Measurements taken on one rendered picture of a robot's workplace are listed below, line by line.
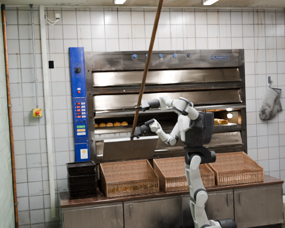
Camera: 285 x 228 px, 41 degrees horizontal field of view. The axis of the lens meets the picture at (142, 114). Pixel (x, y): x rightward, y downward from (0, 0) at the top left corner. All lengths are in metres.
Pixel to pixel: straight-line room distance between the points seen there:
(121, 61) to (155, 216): 1.73
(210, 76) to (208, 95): 0.22
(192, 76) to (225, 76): 0.43
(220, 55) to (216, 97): 0.50
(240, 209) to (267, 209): 0.32
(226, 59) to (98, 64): 1.55
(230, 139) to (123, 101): 1.41
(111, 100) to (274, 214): 2.21
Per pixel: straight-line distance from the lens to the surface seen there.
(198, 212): 3.68
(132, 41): 4.35
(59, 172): 4.29
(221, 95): 4.67
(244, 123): 4.81
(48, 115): 4.19
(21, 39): 4.27
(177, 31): 4.52
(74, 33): 4.28
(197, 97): 4.54
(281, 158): 5.13
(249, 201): 4.36
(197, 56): 4.58
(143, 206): 3.93
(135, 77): 4.32
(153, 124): 3.59
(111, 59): 4.30
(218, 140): 4.67
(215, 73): 4.64
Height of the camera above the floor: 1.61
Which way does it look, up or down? 3 degrees down
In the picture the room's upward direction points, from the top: 3 degrees counter-clockwise
